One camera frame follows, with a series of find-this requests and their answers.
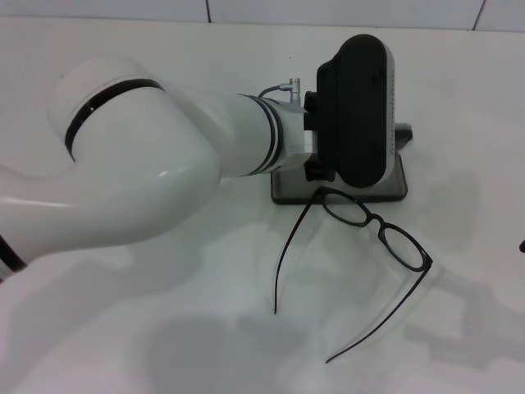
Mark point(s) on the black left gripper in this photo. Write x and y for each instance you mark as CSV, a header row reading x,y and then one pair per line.
x,y
310,111

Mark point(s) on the black glasses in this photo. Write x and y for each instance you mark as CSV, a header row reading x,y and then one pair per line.
x,y
376,221

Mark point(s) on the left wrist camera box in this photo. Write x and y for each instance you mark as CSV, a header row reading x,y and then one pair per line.
x,y
357,111

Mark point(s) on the black glasses case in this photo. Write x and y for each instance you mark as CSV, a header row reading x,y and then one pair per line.
x,y
295,189

